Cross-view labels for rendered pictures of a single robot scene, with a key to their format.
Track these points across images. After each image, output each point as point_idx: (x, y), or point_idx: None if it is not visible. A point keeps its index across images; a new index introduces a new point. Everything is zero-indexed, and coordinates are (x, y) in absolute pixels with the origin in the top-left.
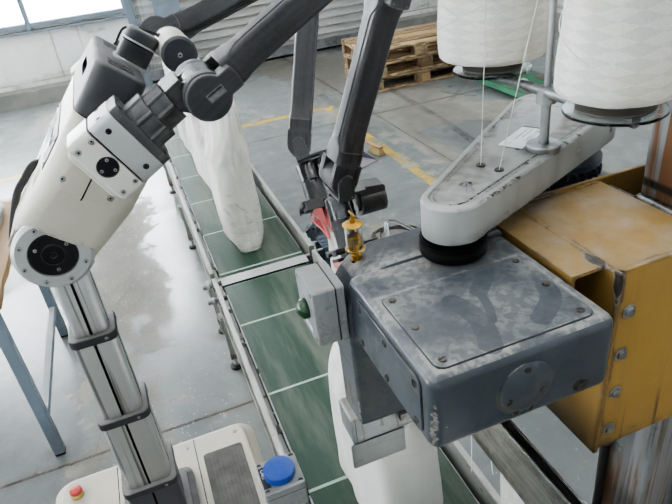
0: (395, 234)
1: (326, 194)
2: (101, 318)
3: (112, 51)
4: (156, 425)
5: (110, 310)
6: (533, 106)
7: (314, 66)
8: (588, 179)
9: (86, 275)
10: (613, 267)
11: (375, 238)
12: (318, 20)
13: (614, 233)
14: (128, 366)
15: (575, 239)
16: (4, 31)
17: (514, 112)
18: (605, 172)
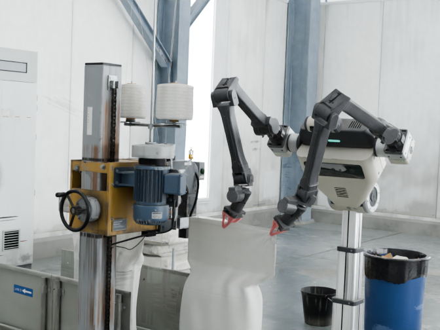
0: (184, 160)
1: (281, 216)
2: (341, 239)
3: (342, 122)
4: (341, 323)
5: (354, 248)
6: (163, 145)
7: (308, 152)
8: (136, 162)
9: (342, 215)
10: (124, 158)
11: (224, 205)
12: (315, 129)
13: (125, 160)
14: (340, 273)
15: (135, 160)
16: None
17: (168, 145)
18: (132, 172)
